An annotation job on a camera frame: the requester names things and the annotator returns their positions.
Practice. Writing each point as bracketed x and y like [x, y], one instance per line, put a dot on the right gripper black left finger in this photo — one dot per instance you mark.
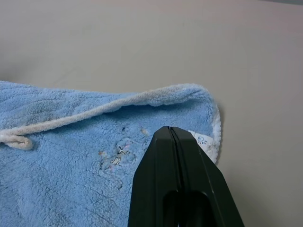
[154, 179]

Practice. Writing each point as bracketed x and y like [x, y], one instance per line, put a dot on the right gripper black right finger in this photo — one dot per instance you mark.
[206, 189]

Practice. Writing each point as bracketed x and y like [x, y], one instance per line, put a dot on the light blue terry towel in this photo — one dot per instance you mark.
[61, 170]

